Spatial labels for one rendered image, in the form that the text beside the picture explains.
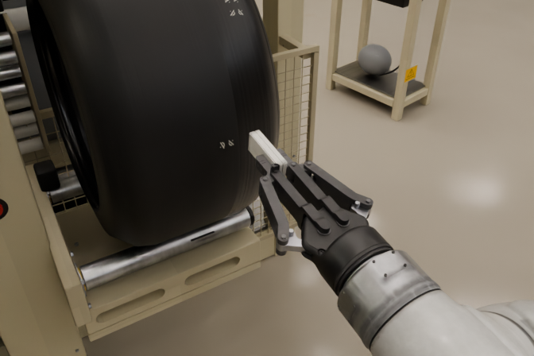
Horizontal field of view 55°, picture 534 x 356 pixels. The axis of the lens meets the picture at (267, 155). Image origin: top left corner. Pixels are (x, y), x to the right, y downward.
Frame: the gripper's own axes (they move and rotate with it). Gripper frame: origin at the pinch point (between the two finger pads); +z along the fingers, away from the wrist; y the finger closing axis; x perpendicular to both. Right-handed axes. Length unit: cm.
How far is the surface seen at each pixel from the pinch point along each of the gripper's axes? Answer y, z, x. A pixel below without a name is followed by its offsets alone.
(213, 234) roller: -1.6, 17.5, 35.0
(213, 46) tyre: -0.4, 16.3, -6.8
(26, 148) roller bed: 24, 64, 41
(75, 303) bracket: 25.4, 13.9, 34.2
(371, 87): -178, 151, 132
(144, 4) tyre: 7.0, 21.9, -11.7
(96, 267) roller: 20.4, 19.1, 33.9
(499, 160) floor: -199, 66, 133
